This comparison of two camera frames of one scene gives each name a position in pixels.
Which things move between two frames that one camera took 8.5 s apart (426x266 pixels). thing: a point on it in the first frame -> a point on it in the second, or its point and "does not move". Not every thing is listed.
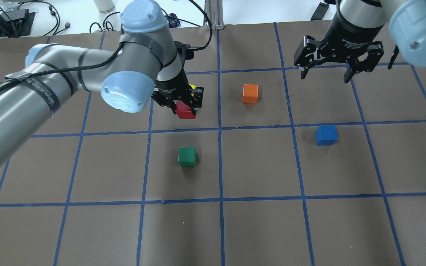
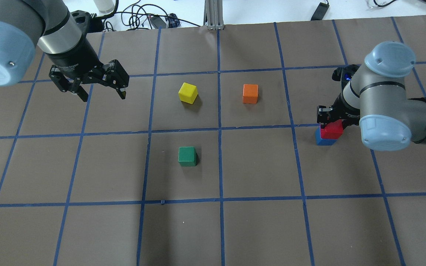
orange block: x=250 y=93 does not move
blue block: x=326 y=135 does not move
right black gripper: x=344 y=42 -> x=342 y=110
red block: x=183 y=111 -> x=333 y=130
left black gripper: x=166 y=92 -> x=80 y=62
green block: x=187 y=157 does not move
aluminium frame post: x=213 y=9 does not move
